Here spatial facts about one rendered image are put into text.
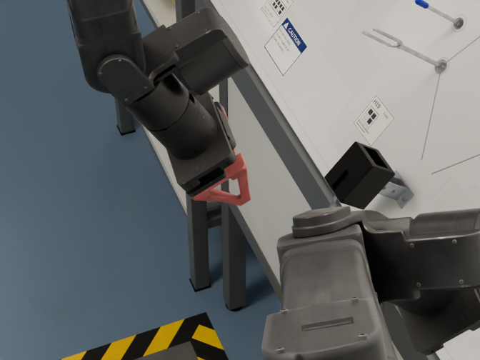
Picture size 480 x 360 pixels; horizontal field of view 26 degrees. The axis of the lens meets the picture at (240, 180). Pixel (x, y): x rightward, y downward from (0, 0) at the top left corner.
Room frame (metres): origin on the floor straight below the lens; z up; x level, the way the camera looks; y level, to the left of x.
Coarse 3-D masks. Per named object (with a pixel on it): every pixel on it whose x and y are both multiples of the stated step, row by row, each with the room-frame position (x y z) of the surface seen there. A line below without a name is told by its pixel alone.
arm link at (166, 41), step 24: (192, 24) 0.78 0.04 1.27; (216, 24) 0.77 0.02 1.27; (144, 48) 0.78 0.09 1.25; (168, 48) 0.76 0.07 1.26; (192, 48) 0.76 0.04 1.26; (216, 48) 0.76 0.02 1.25; (240, 48) 0.79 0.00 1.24; (96, 72) 0.72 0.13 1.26; (120, 72) 0.72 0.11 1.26; (192, 72) 0.75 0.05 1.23; (216, 72) 0.76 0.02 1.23; (120, 96) 0.72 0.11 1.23
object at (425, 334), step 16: (400, 304) 0.48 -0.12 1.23; (416, 304) 0.48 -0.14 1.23; (432, 304) 0.49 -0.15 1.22; (448, 304) 0.49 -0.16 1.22; (464, 304) 0.49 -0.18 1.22; (416, 320) 0.49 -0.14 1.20; (432, 320) 0.49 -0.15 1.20; (448, 320) 0.48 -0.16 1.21; (464, 320) 0.48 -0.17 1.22; (416, 336) 0.48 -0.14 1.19; (432, 336) 0.48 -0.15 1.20; (448, 336) 0.47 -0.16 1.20; (432, 352) 0.47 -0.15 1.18
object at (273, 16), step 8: (272, 0) 1.26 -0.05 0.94; (280, 0) 1.25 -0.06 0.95; (288, 0) 1.24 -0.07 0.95; (264, 8) 1.26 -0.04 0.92; (272, 8) 1.25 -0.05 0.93; (280, 8) 1.24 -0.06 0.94; (288, 8) 1.23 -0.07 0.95; (272, 16) 1.24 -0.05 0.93; (280, 16) 1.23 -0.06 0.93; (272, 24) 1.23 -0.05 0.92
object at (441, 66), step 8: (384, 32) 0.95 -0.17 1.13; (376, 40) 0.96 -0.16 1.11; (400, 40) 0.96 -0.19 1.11; (400, 48) 0.96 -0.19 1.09; (408, 48) 0.97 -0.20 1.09; (416, 56) 0.97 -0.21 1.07; (424, 56) 0.98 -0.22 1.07; (432, 64) 0.98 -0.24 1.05; (440, 64) 0.99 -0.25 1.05; (440, 72) 0.98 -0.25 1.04
